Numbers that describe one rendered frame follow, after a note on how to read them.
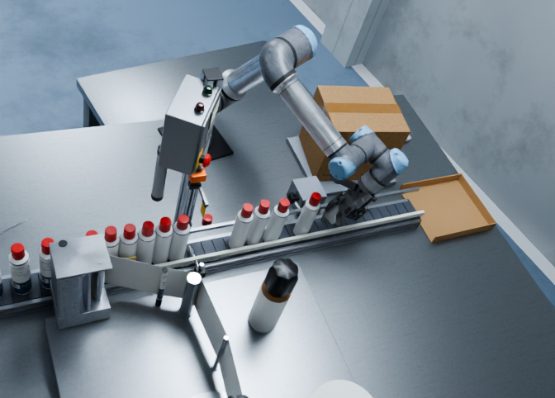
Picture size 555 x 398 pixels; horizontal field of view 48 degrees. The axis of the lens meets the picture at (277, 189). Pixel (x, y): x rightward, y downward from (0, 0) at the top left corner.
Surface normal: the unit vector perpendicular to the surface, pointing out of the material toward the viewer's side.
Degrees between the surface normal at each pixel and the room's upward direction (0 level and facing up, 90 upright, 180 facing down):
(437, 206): 0
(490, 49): 90
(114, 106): 0
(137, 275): 90
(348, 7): 90
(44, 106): 0
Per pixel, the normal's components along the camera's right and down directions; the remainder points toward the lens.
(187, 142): -0.21, 0.71
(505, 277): 0.24, -0.63
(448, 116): -0.81, 0.29
